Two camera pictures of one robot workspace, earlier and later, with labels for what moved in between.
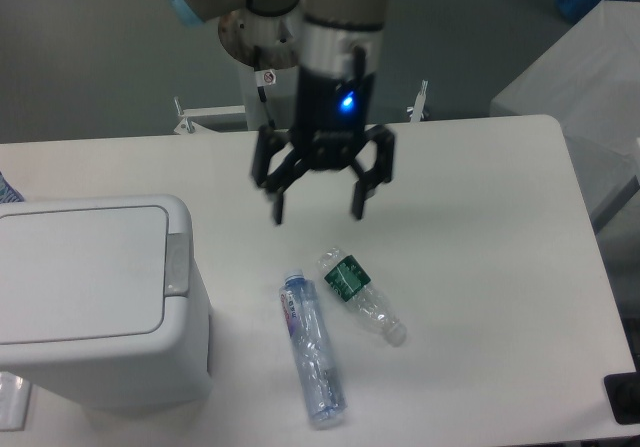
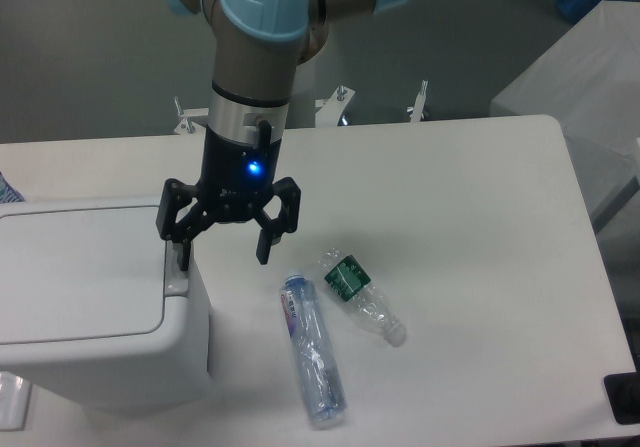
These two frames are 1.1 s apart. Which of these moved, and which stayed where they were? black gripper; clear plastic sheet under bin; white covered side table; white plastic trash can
Moved: black gripper
Stayed: white covered side table; white plastic trash can; clear plastic sheet under bin
